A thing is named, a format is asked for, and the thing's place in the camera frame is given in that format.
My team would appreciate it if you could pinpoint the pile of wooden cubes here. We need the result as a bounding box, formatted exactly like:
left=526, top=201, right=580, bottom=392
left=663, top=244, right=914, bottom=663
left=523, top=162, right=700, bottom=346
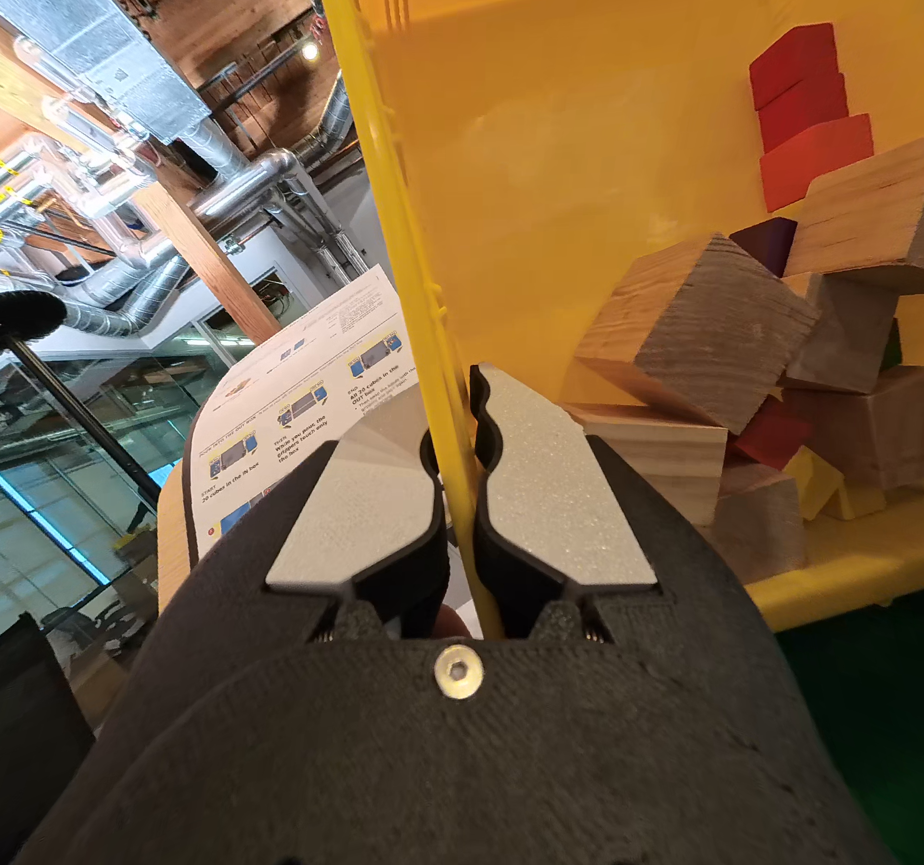
left=563, top=22, right=924, bottom=584

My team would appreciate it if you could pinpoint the rectangular silver air duct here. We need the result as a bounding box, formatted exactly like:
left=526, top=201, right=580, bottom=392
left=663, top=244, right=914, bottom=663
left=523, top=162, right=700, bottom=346
left=0, top=0, right=212, bottom=145

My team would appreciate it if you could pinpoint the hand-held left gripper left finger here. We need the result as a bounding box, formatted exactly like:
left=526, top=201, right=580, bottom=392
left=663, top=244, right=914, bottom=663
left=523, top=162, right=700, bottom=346
left=266, top=388, right=452, bottom=624

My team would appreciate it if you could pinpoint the wooden ceiling beam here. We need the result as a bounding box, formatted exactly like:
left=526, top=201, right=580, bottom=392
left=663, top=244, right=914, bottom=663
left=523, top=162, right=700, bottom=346
left=0, top=20, right=282, bottom=346

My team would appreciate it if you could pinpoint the black stand with pole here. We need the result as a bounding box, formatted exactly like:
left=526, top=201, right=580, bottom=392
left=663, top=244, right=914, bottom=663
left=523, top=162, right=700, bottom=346
left=0, top=290, right=161, bottom=512

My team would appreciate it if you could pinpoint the green mat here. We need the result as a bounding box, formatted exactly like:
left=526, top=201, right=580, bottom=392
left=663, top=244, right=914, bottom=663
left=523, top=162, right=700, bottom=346
left=776, top=594, right=924, bottom=865

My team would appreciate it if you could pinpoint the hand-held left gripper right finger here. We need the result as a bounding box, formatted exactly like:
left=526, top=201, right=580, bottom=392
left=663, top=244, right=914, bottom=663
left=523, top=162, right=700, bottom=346
left=468, top=363, right=659, bottom=638

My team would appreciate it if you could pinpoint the yellow plastic box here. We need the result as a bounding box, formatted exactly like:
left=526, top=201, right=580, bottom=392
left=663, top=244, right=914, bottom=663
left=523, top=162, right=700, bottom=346
left=303, top=0, right=924, bottom=638

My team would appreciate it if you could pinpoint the white printed instruction sheet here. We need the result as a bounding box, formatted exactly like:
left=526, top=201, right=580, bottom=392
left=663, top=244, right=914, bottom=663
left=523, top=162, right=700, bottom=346
left=184, top=264, right=434, bottom=563

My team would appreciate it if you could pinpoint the round silver ventilation pipe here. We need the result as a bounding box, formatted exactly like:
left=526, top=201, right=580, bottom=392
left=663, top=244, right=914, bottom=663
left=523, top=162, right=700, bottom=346
left=43, top=71, right=362, bottom=339

